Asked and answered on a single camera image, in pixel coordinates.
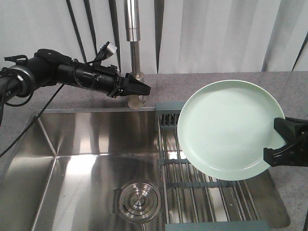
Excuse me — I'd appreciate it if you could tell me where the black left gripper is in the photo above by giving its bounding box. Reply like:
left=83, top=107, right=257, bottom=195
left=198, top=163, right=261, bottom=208
left=57, top=62, right=151, bottom=98

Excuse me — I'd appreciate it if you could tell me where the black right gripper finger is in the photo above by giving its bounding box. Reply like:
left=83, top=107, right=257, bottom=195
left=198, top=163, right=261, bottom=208
left=263, top=137, right=308, bottom=167
left=274, top=117, right=308, bottom=143

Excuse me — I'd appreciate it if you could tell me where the light green round plate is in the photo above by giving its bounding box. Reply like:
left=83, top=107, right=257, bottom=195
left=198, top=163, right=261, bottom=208
left=177, top=80, right=285, bottom=180

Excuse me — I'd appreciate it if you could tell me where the steel kitchen faucet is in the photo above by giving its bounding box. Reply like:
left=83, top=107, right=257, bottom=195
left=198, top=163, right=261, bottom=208
left=123, top=0, right=147, bottom=109

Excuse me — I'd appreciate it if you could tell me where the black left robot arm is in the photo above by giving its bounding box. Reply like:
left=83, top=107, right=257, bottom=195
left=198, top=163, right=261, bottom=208
left=0, top=49, right=151, bottom=102

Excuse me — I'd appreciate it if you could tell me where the grey-green sink dish rack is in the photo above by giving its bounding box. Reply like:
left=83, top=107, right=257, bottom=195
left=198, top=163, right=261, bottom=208
left=155, top=102, right=270, bottom=231

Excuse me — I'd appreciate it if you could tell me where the white pleated curtain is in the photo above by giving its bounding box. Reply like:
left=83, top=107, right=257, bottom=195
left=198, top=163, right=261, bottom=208
left=0, top=0, right=308, bottom=74

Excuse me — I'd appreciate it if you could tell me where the stainless steel sink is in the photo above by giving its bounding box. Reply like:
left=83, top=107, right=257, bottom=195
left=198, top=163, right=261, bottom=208
left=0, top=109, right=290, bottom=231

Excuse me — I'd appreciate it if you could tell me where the steel sink drain cover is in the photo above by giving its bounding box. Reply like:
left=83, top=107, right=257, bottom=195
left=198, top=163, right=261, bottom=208
left=118, top=182, right=161, bottom=224

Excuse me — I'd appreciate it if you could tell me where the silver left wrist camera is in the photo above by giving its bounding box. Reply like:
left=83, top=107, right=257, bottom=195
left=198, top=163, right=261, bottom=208
left=98, top=41, right=117, bottom=60

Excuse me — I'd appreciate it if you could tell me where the black left camera cable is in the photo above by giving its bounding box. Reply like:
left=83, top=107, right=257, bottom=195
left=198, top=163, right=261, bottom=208
left=0, top=42, right=109, bottom=158

